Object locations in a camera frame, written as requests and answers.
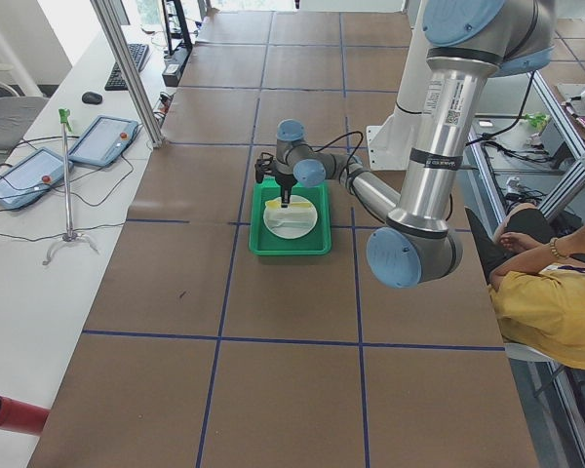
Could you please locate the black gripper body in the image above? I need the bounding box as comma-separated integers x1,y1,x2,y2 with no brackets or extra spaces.
277,174,295,195

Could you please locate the yellow plastic spoon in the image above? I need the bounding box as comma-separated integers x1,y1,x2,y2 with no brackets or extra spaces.
265,199,314,210

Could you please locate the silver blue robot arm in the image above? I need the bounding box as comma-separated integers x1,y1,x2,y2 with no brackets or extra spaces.
255,1,557,288

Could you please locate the white round plate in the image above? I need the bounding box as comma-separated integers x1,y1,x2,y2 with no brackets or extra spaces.
263,195,318,240

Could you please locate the grey plastic fork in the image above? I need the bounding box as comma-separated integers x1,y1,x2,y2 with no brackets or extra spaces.
268,219,312,229

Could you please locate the green plastic tray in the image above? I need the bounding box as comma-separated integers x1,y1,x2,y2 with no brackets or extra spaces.
250,177,332,256

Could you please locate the teach pendant far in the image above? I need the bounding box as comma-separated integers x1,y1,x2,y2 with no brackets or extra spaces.
68,115,138,168

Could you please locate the teach pendant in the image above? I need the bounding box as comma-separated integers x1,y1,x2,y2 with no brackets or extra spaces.
68,115,138,168
0,147,64,210

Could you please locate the black keyboard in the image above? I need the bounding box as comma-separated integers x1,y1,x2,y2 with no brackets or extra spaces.
103,43,151,92

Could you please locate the black computer mouse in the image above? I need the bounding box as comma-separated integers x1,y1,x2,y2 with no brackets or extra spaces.
81,92,103,105

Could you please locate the metal stand with green clip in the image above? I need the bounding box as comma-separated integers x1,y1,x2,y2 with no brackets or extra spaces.
42,108,98,266

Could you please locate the teach pendant near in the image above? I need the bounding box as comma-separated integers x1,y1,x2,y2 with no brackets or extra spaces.
0,147,64,210

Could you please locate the person in yellow shirt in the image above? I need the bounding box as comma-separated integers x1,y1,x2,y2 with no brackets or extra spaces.
466,203,585,370

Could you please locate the grey office chair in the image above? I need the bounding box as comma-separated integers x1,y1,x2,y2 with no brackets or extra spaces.
0,63,49,157

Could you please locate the red cylinder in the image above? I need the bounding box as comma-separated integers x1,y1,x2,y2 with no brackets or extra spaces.
0,396,50,436

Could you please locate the aluminium frame post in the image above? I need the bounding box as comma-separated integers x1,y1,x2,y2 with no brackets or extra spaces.
91,0,164,149

